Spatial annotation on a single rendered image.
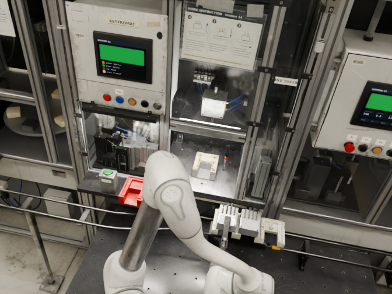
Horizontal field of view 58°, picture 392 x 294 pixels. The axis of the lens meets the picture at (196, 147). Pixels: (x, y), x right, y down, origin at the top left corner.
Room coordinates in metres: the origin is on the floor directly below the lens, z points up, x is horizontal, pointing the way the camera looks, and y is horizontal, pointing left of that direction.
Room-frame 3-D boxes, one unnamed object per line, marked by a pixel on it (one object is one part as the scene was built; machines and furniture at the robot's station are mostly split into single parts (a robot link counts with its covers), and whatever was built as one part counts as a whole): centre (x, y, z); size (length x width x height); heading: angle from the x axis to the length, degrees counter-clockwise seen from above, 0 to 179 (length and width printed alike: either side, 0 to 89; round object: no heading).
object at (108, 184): (1.32, 0.43, 0.97); 0.08 x 0.08 x 0.12; 83
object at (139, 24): (1.51, 0.35, 1.60); 0.42 x 0.29 x 0.46; 83
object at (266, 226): (1.18, -0.31, 0.84); 0.36 x 0.14 x 0.10; 83
